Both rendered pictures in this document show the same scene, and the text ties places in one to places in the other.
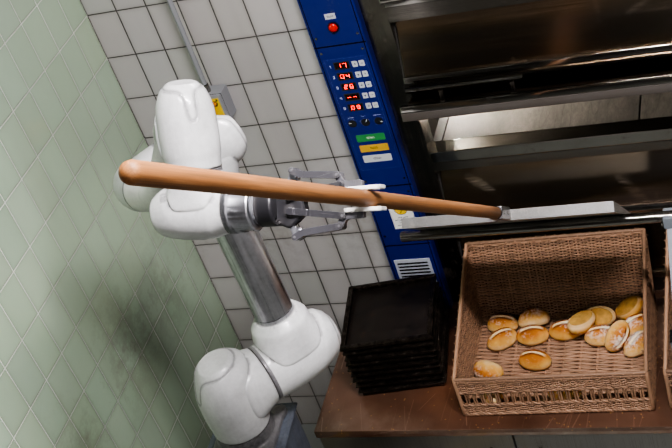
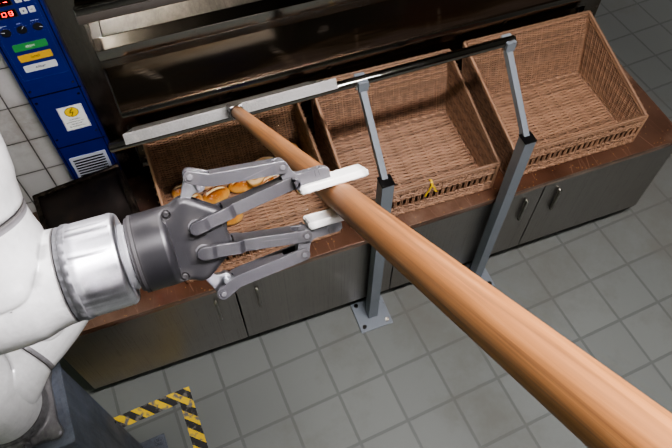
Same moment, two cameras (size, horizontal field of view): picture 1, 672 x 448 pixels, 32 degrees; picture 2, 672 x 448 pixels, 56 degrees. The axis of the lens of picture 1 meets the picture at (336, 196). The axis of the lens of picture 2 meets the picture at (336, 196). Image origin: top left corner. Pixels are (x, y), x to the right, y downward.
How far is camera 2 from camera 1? 1.61 m
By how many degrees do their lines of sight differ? 38
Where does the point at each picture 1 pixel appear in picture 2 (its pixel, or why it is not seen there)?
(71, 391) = not seen: outside the picture
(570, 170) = (230, 48)
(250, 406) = (24, 400)
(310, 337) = not seen: hidden behind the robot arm
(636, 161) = (286, 32)
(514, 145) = (181, 32)
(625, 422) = (323, 249)
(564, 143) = (228, 24)
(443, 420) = (170, 292)
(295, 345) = not seen: hidden behind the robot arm
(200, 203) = (14, 296)
